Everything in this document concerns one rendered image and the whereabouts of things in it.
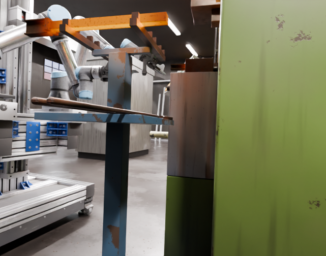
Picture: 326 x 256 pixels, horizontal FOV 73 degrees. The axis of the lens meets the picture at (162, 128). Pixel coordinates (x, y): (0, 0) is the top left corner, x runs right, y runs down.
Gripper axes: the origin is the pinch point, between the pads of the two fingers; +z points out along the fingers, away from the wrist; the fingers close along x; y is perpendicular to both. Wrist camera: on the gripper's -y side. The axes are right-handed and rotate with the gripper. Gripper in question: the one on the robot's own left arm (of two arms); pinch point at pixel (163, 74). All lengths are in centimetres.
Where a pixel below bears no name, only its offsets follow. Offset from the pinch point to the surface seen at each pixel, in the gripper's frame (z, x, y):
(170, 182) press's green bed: 23, -65, -58
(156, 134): 18.5, -4.3, -40.0
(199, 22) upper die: -1.0, -39.7, 23.9
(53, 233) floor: -5, -12, -125
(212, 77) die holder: 14, -72, -11
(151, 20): -16, -99, -21
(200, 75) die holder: 9, -69, -13
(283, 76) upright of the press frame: 22, -104, -13
